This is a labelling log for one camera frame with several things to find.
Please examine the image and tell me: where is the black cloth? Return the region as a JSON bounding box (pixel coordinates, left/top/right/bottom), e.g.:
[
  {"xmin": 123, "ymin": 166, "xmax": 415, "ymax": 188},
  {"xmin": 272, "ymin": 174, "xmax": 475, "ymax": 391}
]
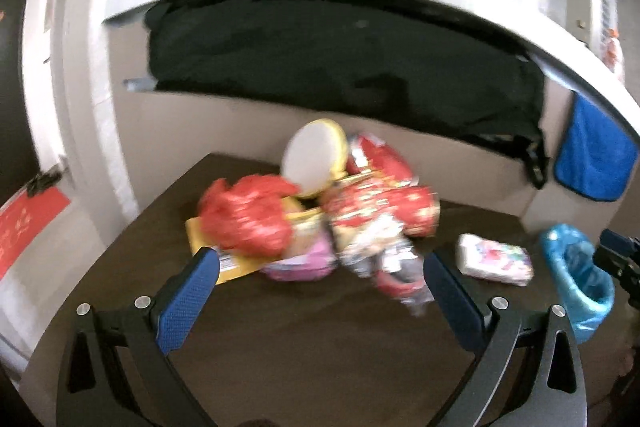
[{"xmin": 145, "ymin": 0, "xmax": 549, "ymax": 190}]

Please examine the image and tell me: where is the red paper sheet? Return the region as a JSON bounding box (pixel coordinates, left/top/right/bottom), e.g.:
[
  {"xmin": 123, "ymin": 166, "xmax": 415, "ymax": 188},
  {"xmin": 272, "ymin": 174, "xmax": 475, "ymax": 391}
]
[{"xmin": 0, "ymin": 188, "xmax": 72, "ymax": 280}]

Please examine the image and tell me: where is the black binder clip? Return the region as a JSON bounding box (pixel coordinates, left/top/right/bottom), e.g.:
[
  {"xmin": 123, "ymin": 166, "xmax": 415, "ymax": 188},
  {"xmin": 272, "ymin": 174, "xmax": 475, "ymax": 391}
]
[{"xmin": 26, "ymin": 169, "xmax": 64, "ymax": 196}]

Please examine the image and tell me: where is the yellow packet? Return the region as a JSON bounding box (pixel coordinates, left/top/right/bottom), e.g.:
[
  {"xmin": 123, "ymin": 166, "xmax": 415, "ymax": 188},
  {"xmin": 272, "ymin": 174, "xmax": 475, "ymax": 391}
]
[{"xmin": 186, "ymin": 217, "xmax": 266, "ymax": 284}]

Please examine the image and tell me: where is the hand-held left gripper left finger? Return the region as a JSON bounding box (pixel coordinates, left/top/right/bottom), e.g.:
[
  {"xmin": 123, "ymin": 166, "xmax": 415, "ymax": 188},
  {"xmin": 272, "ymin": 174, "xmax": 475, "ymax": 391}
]
[{"xmin": 56, "ymin": 247, "xmax": 221, "ymax": 427}]

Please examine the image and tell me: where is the white wall unit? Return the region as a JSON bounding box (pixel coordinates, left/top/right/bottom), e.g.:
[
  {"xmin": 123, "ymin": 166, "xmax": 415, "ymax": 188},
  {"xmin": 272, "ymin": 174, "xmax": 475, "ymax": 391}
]
[{"xmin": 565, "ymin": 0, "xmax": 627, "ymax": 80}]

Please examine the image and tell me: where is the silver wrapper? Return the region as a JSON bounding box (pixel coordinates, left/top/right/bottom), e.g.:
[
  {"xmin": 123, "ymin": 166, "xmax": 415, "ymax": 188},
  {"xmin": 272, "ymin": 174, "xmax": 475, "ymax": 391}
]
[{"xmin": 334, "ymin": 217, "xmax": 436, "ymax": 314}]

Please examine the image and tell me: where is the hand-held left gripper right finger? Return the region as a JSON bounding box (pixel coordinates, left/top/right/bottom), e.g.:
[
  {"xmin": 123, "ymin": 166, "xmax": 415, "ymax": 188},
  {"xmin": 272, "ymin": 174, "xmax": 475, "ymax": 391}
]
[{"xmin": 422, "ymin": 249, "xmax": 588, "ymax": 427}]

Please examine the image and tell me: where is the red can upright leaning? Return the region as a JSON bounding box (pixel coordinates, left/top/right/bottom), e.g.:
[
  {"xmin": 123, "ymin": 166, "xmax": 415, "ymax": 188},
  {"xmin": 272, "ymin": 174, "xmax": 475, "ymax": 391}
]
[{"xmin": 345, "ymin": 134, "xmax": 419, "ymax": 186}]

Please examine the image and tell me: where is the bin with blue liner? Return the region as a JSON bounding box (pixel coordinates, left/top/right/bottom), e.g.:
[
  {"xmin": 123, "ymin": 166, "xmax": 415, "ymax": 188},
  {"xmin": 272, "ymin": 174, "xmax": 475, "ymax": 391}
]
[{"xmin": 540, "ymin": 223, "xmax": 616, "ymax": 345}]

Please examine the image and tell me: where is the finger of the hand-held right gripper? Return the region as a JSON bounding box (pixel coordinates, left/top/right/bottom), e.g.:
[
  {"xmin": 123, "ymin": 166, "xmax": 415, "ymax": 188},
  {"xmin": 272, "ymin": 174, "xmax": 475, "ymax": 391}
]
[{"xmin": 592, "ymin": 229, "xmax": 640, "ymax": 303}]

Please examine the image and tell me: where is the yellow bowl with white lid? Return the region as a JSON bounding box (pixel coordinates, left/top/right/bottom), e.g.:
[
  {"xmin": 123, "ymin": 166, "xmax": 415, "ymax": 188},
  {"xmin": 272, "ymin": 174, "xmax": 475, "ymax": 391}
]
[{"xmin": 280, "ymin": 119, "xmax": 348, "ymax": 198}]

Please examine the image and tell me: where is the white tissue pack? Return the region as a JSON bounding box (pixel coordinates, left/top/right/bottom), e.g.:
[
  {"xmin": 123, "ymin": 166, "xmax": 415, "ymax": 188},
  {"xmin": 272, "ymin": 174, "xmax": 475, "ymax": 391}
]
[{"xmin": 457, "ymin": 234, "xmax": 535, "ymax": 283}]

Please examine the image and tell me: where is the white bed post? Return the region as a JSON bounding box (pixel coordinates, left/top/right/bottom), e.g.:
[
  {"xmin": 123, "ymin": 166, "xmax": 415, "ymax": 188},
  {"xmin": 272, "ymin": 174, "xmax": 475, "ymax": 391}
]
[{"xmin": 22, "ymin": 0, "xmax": 142, "ymax": 220}]

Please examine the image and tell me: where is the blue hanging cloth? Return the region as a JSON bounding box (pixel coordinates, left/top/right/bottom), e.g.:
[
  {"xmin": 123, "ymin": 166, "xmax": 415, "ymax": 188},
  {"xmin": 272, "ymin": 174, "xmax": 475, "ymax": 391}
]
[{"xmin": 552, "ymin": 94, "xmax": 633, "ymax": 202}]

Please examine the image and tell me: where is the red can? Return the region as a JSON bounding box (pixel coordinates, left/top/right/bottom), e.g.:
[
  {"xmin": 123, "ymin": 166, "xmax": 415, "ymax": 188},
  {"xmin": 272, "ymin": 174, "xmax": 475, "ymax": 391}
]
[
  {"xmin": 345, "ymin": 134, "xmax": 419, "ymax": 186},
  {"xmin": 322, "ymin": 182, "xmax": 441, "ymax": 239}
]

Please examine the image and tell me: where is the red plastic bag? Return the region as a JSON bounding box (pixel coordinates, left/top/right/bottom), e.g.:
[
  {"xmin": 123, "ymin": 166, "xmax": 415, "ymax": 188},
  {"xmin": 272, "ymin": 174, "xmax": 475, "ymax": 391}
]
[{"xmin": 197, "ymin": 174, "xmax": 301, "ymax": 258}]

